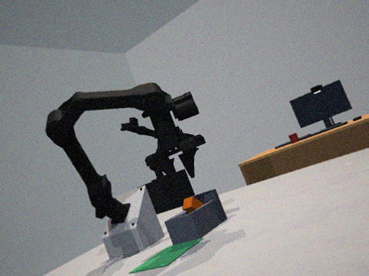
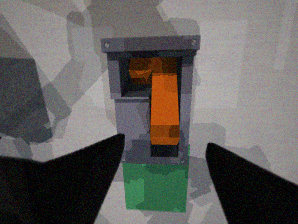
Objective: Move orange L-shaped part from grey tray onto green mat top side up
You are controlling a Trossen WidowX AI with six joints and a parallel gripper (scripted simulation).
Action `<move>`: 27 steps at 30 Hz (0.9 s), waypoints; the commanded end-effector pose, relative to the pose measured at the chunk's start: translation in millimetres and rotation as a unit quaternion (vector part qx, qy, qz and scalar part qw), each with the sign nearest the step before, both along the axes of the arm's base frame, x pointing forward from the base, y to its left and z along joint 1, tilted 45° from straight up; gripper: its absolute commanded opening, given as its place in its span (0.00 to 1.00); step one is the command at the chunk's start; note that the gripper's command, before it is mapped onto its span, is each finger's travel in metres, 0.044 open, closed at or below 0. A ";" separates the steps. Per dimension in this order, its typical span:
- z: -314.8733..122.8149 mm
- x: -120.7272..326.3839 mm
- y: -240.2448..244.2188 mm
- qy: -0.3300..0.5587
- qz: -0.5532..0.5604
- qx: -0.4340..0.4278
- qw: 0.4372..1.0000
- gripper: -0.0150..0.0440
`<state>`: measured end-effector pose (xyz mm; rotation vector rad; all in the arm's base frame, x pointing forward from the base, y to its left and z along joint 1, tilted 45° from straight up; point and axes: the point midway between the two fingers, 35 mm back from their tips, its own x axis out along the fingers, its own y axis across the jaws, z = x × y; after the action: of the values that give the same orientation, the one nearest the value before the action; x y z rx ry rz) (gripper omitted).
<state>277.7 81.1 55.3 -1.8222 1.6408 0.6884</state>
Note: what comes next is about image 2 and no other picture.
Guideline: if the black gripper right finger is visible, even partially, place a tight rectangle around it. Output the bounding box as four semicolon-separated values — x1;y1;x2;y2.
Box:
205;143;298;224

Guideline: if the orange l-shaped part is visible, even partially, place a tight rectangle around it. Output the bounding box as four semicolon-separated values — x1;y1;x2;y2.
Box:
129;57;180;145

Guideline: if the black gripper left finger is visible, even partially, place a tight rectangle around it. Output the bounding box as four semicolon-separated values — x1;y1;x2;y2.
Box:
0;133;125;224

